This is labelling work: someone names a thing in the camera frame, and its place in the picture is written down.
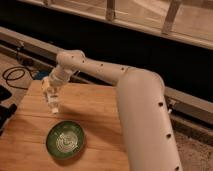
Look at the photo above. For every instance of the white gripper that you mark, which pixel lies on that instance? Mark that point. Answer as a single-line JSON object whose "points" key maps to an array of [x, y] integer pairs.
{"points": [[57, 78]]}

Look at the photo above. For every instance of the small white bottle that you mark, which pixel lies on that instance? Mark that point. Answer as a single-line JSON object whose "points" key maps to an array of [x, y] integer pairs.
{"points": [[53, 103]]}

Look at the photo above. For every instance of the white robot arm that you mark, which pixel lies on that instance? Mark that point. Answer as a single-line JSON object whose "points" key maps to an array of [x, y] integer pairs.
{"points": [[148, 135]]}

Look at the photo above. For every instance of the green ceramic bowl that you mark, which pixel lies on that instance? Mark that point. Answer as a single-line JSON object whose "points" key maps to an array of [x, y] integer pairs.
{"points": [[65, 140]]}

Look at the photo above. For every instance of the blue power adapter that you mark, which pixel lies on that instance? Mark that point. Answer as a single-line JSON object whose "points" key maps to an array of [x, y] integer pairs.
{"points": [[40, 75]]}

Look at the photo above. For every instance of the black object at left edge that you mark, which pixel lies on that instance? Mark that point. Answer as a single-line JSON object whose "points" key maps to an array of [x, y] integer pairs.
{"points": [[5, 112]]}

